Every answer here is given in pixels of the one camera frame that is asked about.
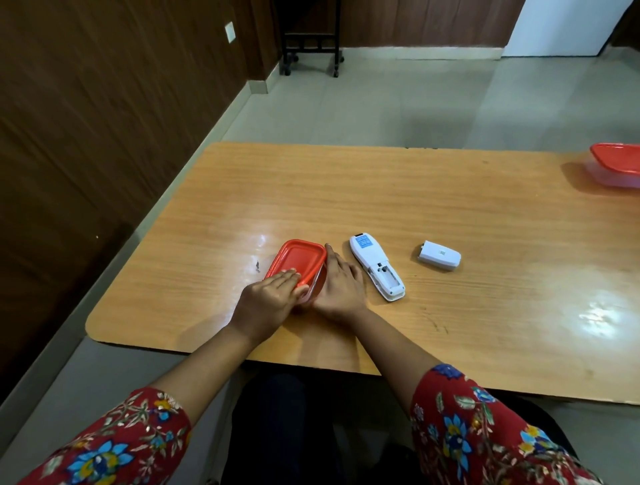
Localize person's left hand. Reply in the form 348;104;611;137
231;269;311;344

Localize white remote control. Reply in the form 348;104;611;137
349;232;406;303

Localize white battery cover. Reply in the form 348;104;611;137
417;240;462;272

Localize person's left forearm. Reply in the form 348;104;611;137
149;322;263;426

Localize black wheeled metal stand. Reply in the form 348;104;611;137
277;0;346;79

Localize person's right hand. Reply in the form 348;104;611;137
312;243;370;325

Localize dark trousers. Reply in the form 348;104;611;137
219;371;578;485

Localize red floral sleeve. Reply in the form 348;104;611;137
409;363;605;485
19;387;194;485

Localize red lidded plastic container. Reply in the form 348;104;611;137
585;143;640;190
264;239;329;305

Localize white door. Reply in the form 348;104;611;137
502;0;635;58

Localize red floral right sleeve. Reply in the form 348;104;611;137
409;363;605;485

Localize red floral left sleeve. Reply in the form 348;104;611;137
19;387;194;485

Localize person's right forearm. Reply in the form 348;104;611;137
327;306;445;401

